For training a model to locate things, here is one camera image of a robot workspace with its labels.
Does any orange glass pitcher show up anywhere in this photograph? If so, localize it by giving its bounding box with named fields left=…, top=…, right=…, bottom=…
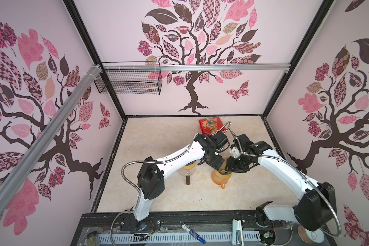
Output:
left=211, top=170, right=232, bottom=189

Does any clear glass carafe brown handle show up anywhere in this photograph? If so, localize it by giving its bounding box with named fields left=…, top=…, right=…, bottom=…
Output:
left=179, top=168, right=196, bottom=186

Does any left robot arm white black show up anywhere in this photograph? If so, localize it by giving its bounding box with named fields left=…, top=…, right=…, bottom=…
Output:
left=134, top=131, right=229, bottom=221

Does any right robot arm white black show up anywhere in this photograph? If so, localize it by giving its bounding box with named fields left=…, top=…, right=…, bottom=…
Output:
left=227, top=134, right=342, bottom=237

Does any red snack bag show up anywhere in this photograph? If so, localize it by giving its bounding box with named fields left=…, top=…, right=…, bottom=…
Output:
left=199, top=117, right=226, bottom=135

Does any blue white marker pen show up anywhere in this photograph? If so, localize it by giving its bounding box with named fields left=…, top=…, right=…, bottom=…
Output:
left=181, top=223, right=206, bottom=245

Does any brown tape roll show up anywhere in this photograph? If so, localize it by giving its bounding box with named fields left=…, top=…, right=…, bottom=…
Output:
left=297, top=226, right=325, bottom=244

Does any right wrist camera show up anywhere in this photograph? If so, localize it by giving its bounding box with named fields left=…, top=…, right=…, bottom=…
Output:
left=230, top=146, right=241, bottom=159

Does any right metal conduit cable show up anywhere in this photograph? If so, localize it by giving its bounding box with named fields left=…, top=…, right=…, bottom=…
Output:
left=227, top=127, right=342, bottom=238

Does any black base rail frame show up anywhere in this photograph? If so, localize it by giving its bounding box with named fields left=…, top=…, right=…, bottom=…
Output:
left=70, top=208, right=337, bottom=246

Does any white slotted cable duct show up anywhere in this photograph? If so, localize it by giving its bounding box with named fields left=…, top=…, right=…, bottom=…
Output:
left=97, top=231, right=261, bottom=246

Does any back aluminium rail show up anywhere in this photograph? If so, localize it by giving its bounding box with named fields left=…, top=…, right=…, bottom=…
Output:
left=103, top=63, right=291, bottom=72

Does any aluminium rail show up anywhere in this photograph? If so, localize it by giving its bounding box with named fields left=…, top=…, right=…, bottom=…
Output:
left=103, top=63, right=291, bottom=72
left=0, top=64, right=101, bottom=215

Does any black wire basket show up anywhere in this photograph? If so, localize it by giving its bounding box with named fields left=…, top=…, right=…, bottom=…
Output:
left=94, top=61, right=163, bottom=95

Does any left aluminium rail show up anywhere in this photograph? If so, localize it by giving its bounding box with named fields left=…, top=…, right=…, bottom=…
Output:
left=0, top=64, right=101, bottom=215

